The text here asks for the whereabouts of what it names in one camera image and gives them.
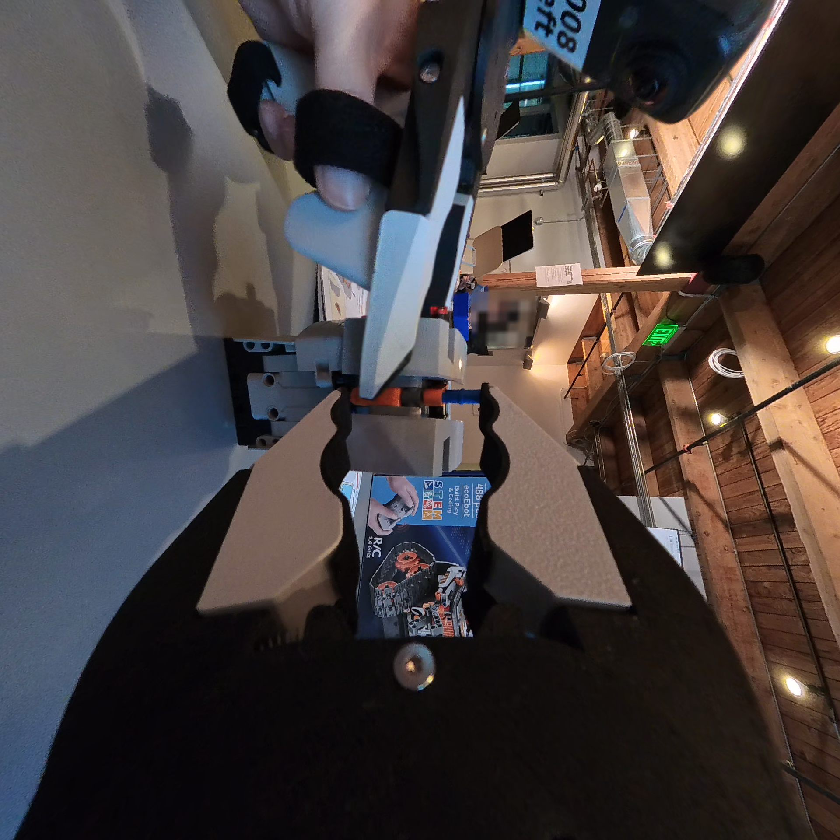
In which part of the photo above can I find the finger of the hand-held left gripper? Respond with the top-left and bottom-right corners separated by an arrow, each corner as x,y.
358,97 -> 470,401
445,193 -> 476,317

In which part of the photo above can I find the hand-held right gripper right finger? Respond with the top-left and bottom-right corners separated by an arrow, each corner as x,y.
466,382 -> 634,637

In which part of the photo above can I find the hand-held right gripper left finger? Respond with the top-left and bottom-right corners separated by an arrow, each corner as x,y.
196,387 -> 362,636

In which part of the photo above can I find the grey building block robot model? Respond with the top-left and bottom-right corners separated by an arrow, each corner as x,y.
225,314 -> 494,476

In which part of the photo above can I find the grey desk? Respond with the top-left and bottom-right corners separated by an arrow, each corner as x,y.
0,0 -> 368,840

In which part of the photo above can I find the person's left hand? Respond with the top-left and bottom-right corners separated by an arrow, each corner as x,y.
238,0 -> 424,212

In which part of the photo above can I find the black tan cardboard flap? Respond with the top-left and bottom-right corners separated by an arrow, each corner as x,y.
472,210 -> 534,278

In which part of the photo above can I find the sticker sheet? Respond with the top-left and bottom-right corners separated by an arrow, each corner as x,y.
318,264 -> 370,324

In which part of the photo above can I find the white board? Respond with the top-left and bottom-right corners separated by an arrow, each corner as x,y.
620,495 -> 708,598

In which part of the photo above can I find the blue robot kit box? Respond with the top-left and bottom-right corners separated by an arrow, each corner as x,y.
357,474 -> 492,639

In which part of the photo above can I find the wooden beam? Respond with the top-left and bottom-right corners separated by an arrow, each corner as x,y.
482,268 -> 697,294

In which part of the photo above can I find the black round fixture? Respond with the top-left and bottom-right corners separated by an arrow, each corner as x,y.
702,255 -> 765,284

